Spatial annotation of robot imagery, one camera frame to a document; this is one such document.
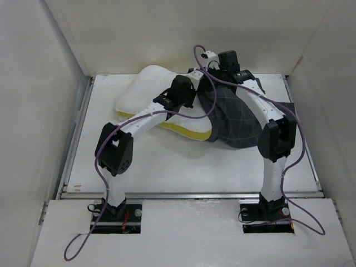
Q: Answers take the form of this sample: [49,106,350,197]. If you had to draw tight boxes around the aluminium rail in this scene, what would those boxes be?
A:
[56,191,324,200]
[282,75,325,195]
[51,76,95,200]

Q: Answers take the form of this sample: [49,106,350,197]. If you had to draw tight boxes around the aluminium front rail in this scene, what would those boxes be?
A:
[56,191,324,200]

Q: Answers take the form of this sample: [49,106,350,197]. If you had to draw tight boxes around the white pillow with yellow edge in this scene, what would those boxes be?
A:
[115,65,212,141]

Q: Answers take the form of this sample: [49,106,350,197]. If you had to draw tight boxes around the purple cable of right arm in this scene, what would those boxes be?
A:
[193,44,326,236]

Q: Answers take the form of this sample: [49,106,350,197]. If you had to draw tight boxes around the aluminium right side rail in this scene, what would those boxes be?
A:
[282,75,325,195]

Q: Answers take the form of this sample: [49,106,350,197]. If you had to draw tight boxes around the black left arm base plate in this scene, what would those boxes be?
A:
[91,202,142,234]

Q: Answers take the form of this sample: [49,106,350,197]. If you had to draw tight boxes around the aluminium left side rail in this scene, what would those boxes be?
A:
[51,76,95,200]

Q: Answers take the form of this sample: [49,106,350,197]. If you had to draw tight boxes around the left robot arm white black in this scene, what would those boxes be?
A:
[94,73,202,221]

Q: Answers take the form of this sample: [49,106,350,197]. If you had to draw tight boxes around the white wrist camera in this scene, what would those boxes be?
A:
[201,51,220,68]
[186,70,204,87]

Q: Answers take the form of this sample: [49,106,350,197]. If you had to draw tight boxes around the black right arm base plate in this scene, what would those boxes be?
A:
[239,202,294,234]

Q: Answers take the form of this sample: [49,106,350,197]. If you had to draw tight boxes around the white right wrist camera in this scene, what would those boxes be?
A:
[201,51,220,68]

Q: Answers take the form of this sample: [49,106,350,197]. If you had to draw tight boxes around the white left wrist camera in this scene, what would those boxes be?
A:
[186,70,204,87]

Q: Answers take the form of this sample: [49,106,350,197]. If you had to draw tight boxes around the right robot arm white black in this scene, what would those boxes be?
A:
[201,51,298,220]

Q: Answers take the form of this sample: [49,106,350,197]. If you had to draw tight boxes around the white front cover board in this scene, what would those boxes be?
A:
[31,199,355,266]

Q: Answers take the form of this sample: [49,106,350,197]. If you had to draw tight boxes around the dark grey checked pillowcase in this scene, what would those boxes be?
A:
[196,77,295,150]

